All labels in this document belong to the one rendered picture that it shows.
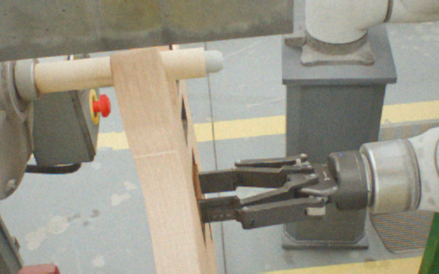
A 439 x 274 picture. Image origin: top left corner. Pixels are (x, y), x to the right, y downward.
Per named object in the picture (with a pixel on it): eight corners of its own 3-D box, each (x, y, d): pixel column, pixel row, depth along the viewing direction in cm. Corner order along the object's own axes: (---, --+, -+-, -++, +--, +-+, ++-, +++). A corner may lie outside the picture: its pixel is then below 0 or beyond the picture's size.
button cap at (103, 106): (88, 123, 105) (83, 106, 103) (90, 108, 108) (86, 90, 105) (111, 121, 105) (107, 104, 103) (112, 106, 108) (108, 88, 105)
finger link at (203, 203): (236, 217, 75) (237, 219, 75) (179, 223, 75) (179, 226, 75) (233, 195, 74) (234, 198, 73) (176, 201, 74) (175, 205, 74)
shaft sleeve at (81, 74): (36, 57, 67) (44, 80, 69) (33, 76, 65) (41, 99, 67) (202, 41, 67) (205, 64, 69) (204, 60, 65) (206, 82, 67)
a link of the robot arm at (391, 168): (396, 189, 84) (352, 194, 84) (397, 127, 80) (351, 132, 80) (419, 224, 75) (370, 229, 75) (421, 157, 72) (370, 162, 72)
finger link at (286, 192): (315, 198, 78) (321, 204, 77) (234, 224, 75) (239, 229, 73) (313, 172, 77) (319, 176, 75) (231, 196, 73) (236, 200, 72)
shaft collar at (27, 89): (17, 50, 67) (29, 82, 70) (10, 77, 64) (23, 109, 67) (36, 48, 67) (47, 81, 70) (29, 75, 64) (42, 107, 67)
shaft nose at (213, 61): (203, 46, 67) (205, 64, 69) (204, 60, 65) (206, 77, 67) (221, 44, 67) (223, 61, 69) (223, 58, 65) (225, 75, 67)
